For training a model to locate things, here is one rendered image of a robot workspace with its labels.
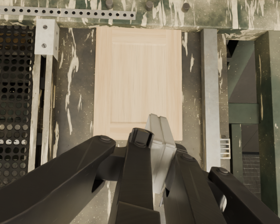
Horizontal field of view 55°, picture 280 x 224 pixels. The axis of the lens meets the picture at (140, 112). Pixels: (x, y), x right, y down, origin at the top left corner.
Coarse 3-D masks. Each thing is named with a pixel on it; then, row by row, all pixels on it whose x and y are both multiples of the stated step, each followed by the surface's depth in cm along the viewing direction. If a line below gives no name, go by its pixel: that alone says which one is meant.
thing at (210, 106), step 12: (204, 36) 98; (216, 36) 98; (204, 48) 97; (216, 48) 98; (204, 60) 97; (216, 60) 97; (204, 72) 96; (216, 72) 97; (204, 84) 96; (216, 84) 96; (204, 96) 96; (216, 96) 96; (204, 108) 95; (216, 108) 95; (204, 120) 95; (216, 120) 94; (204, 132) 95; (216, 132) 94; (204, 144) 95; (216, 144) 93; (204, 156) 94; (216, 156) 93; (204, 168) 94
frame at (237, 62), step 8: (232, 40) 123; (240, 40) 117; (248, 40) 117; (232, 48) 123; (240, 48) 120; (248, 48) 121; (232, 56) 124; (240, 56) 124; (248, 56) 124; (232, 64) 128; (240, 64) 128; (232, 72) 132; (240, 72) 132; (232, 80) 137; (232, 88) 142
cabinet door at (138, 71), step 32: (96, 32) 97; (128, 32) 98; (160, 32) 99; (96, 64) 96; (128, 64) 97; (160, 64) 98; (96, 96) 95; (128, 96) 96; (160, 96) 97; (96, 128) 93; (128, 128) 94
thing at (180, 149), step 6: (180, 144) 18; (180, 150) 17; (186, 150) 17; (174, 156) 15; (174, 168) 14; (168, 174) 15; (174, 174) 14; (204, 174) 14; (168, 180) 14; (210, 180) 14; (168, 186) 14; (210, 186) 13; (216, 192) 13; (216, 198) 13; (222, 198) 13; (222, 204) 14
